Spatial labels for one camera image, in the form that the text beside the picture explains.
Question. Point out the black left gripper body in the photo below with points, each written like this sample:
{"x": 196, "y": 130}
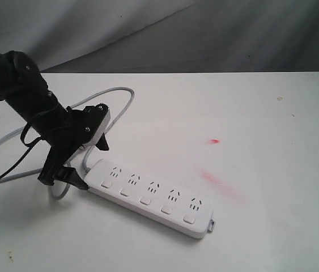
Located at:
{"x": 64, "y": 144}

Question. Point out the white five-socket power strip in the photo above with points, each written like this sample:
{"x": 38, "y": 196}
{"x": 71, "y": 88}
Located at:
{"x": 162, "y": 201}

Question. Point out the grey backdrop cloth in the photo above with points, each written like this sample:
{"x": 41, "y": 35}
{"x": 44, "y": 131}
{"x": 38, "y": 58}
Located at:
{"x": 163, "y": 36}

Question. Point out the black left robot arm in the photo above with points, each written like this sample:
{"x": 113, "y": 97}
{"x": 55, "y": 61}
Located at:
{"x": 24, "y": 89}

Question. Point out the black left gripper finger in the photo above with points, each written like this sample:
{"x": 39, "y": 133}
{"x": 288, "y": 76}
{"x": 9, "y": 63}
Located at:
{"x": 102, "y": 143}
{"x": 70, "y": 176}

